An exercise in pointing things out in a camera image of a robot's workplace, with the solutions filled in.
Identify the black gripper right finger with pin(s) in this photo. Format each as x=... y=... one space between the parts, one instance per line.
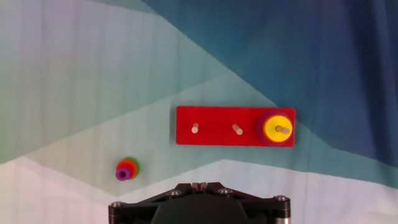
x=264 y=208

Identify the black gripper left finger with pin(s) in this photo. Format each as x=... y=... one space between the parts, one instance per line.
x=136 y=208

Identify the blue green white cloth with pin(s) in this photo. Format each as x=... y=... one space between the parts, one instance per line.
x=77 y=62

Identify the red Hanoi base with pegs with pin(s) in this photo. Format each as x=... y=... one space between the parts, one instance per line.
x=217 y=137

